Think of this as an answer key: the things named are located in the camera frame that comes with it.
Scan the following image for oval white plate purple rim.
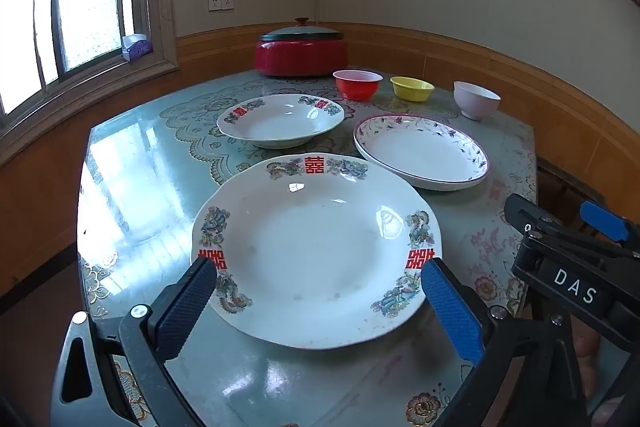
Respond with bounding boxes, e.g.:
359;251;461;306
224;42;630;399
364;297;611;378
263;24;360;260
353;114;491;192

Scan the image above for grey pot lid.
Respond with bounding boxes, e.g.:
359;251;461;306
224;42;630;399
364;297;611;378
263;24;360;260
259;18;345;42

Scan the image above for medium white plate red characters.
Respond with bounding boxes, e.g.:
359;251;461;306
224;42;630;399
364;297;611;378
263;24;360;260
216;94;346;150

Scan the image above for large white plate red characters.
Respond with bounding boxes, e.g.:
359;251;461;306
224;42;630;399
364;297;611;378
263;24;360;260
191;153;444;350

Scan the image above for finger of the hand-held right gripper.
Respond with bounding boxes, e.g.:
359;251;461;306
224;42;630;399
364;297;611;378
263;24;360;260
580;200;640;253
504;194;568;239

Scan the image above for purple tissue box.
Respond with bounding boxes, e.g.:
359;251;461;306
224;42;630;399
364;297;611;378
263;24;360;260
121;34;152;60

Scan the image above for yellow plastic bowl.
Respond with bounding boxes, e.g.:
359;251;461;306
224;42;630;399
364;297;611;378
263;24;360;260
390;76;435;102

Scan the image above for window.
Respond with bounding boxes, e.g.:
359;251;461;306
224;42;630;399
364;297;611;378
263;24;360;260
0;0;178;132

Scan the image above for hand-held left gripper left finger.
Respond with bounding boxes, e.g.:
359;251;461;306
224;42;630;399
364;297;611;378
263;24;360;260
50;255;218;427

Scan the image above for person's right hand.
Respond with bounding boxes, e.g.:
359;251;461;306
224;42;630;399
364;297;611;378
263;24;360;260
573;329;599;409

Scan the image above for red electric cooking pot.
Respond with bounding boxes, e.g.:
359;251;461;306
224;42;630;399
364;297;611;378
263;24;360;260
254;34;349;78

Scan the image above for floral light blue tablecloth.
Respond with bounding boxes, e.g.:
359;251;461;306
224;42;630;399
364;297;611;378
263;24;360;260
75;69;538;427

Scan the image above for white bowl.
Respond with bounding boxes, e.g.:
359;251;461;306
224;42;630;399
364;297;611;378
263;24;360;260
453;81;501;122

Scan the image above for dark wooden chair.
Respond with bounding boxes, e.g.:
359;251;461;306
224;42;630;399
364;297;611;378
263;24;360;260
537;157;606;228

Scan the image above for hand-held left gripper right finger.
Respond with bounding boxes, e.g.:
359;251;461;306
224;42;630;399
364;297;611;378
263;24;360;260
422;257;591;427

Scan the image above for red plastic bowl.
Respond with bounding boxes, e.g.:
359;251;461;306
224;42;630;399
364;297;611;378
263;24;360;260
333;70;384;102

